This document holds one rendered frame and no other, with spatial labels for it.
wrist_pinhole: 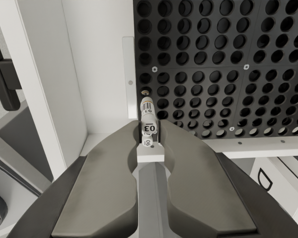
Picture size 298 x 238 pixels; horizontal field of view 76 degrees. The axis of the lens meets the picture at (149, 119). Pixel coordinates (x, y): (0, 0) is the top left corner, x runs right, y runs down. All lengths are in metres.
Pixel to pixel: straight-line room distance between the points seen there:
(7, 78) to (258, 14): 0.23
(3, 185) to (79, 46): 0.38
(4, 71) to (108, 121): 0.14
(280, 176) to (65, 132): 0.32
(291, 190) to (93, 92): 0.31
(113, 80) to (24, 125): 0.43
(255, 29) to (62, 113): 0.21
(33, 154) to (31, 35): 0.48
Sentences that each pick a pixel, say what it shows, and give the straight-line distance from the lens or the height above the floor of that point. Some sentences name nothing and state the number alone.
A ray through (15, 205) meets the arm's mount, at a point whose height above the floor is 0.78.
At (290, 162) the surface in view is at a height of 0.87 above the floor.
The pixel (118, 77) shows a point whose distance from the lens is 0.27.
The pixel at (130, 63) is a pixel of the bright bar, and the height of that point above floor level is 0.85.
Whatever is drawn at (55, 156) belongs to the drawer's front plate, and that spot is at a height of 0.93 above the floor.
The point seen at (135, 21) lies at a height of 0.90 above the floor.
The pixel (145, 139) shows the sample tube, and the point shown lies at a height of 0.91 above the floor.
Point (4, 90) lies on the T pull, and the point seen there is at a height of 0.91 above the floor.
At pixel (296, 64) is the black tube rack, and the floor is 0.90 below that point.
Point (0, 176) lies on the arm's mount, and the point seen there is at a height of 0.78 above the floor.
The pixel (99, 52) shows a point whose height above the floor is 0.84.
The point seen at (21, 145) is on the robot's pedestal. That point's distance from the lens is 0.62.
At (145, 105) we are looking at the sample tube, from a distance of 0.16.
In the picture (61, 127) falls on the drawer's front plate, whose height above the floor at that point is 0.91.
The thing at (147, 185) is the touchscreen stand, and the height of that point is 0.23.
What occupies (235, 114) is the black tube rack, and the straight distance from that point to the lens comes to 0.24.
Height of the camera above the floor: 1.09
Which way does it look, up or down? 61 degrees down
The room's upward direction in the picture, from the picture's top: 174 degrees clockwise
